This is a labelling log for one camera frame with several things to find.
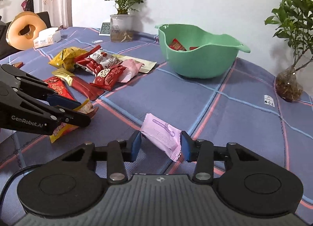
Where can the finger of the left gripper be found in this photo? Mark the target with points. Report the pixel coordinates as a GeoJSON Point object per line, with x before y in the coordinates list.
{"type": "Point", "coordinates": [34, 87]}
{"type": "Point", "coordinates": [70, 116]}

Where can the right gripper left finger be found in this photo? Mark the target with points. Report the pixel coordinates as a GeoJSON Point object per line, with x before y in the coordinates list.
{"type": "Point", "coordinates": [115, 154]}

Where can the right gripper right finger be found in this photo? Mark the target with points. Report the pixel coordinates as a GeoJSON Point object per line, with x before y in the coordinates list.
{"type": "Point", "coordinates": [204, 153]}

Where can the red long snack packet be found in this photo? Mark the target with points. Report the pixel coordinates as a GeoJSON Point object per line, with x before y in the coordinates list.
{"type": "Point", "coordinates": [59, 86]}

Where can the yellow chip bag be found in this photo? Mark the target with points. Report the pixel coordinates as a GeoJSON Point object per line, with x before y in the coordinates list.
{"type": "Point", "coordinates": [66, 58]}

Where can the white red jujube snack bag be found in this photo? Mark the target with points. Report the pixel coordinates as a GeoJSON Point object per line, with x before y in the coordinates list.
{"type": "Point", "coordinates": [96, 60]}

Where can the cream long snack packet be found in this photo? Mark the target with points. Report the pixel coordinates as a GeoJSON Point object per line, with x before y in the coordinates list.
{"type": "Point", "coordinates": [146, 67]}

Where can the gold and red long packet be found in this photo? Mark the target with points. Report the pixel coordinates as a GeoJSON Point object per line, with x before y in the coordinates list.
{"type": "Point", "coordinates": [78, 84]}

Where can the red snacks in bowl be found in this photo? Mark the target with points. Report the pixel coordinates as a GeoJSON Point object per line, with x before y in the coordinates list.
{"type": "Point", "coordinates": [177, 46]}

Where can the small brown item on cloth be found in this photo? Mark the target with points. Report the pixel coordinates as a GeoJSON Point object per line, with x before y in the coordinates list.
{"type": "Point", "coordinates": [18, 64]}

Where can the red square snack packet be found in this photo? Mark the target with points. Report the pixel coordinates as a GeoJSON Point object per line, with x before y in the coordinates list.
{"type": "Point", "coordinates": [107, 78]}

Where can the white tissue box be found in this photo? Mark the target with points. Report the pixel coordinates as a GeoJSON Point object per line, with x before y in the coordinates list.
{"type": "Point", "coordinates": [47, 37]}

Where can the blue plaid tablecloth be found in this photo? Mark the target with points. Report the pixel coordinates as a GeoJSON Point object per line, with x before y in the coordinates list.
{"type": "Point", "coordinates": [229, 108]}

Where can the donut shaped cushion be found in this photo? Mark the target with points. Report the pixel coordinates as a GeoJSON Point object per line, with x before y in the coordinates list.
{"type": "Point", "coordinates": [24, 29]}

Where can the pale pink snack packet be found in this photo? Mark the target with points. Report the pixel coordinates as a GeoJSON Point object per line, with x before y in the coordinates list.
{"type": "Point", "coordinates": [132, 68]}

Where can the white care label tag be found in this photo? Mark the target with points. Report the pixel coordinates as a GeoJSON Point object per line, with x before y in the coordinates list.
{"type": "Point", "coordinates": [268, 100]}

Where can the white digital clock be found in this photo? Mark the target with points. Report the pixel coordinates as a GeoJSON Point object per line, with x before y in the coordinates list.
{"type": "Point", "coordinates": [105, 29]}

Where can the green plastic bowl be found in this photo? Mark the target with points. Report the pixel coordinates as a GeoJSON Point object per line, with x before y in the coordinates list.
{"type": "Point", "coordinates": [214, 56]}

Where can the feathery plant in clear pot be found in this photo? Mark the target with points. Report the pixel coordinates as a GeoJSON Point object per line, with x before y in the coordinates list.
{"type": "Point", "coordinates": [121, 23]}

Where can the leafy plant in glass vase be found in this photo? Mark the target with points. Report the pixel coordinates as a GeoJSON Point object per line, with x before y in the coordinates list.
{"type": "Point", "coordinates": [293, 19]}

